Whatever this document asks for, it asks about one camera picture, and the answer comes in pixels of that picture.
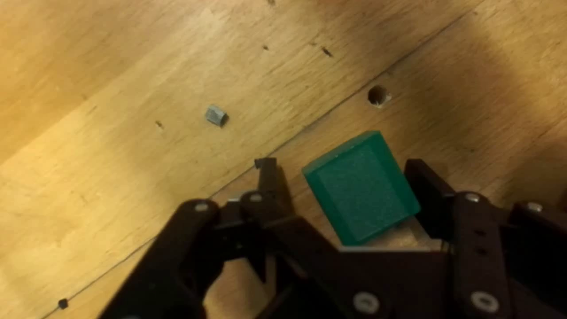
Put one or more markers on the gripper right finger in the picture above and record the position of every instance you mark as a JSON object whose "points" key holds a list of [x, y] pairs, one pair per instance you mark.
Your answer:
{"points": [[478, 248]]}

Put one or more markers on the green block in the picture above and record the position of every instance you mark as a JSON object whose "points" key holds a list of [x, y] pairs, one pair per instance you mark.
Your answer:
{"points": [[361, 188]]}

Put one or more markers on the small grey metal nut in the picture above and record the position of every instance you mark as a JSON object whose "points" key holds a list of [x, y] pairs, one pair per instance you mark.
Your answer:
{"points": [[216, 115]]}

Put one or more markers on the small black screw head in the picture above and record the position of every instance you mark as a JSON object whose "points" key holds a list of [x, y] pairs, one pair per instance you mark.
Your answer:
{"points": [[63, 304]]}

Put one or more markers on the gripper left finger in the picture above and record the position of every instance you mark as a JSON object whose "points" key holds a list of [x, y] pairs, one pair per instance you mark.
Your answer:
{"points": [[190, 248]]}

